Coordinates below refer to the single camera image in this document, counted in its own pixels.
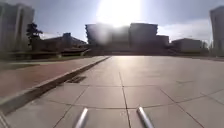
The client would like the red brick strip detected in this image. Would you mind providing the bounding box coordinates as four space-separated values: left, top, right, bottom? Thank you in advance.
0 55 107 100

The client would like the dark tree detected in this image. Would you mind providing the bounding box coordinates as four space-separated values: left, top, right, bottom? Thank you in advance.
26 22 44 51

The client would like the large blocky building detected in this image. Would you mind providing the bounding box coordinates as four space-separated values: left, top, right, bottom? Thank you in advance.
84 22 170 56

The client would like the grey concrete slab pavement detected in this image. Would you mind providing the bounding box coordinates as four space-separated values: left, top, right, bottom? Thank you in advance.
0 55 224 128

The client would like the tall pale building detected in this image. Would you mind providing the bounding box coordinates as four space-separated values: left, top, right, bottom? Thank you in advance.
209 5 224 57
0 2 36 53

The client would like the robot's own part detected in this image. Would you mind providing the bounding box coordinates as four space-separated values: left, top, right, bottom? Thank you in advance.
74 107 89 128
136 106 155 128

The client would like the low pale building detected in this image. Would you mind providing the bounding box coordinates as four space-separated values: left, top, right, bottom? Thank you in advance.
170 37 210 56

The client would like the low dark building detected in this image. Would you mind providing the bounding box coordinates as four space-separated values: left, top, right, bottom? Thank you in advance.
31 32 90 57

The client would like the grey stone kerb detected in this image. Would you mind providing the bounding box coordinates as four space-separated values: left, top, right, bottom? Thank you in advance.
0 55 111 115

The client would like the drain grate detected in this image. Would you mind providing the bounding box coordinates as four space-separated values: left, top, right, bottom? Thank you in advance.
66 75 87 84

